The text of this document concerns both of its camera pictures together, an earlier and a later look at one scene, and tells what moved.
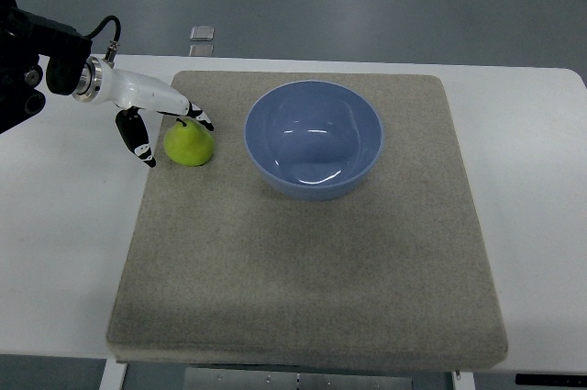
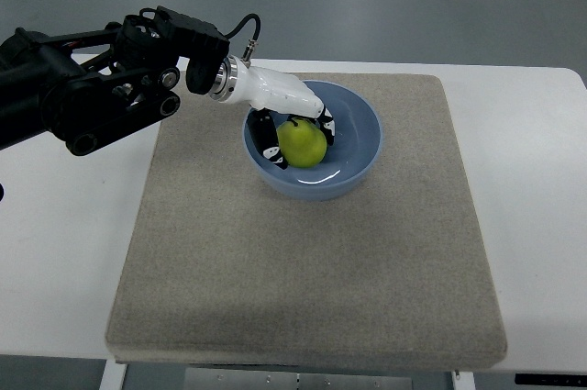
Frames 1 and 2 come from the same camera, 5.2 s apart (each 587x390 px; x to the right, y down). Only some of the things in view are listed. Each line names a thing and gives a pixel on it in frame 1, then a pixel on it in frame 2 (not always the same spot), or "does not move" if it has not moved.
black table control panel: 550,379 does not move
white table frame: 115,372 does not move
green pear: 188,143 to 302,142
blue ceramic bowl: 313,140 does not move
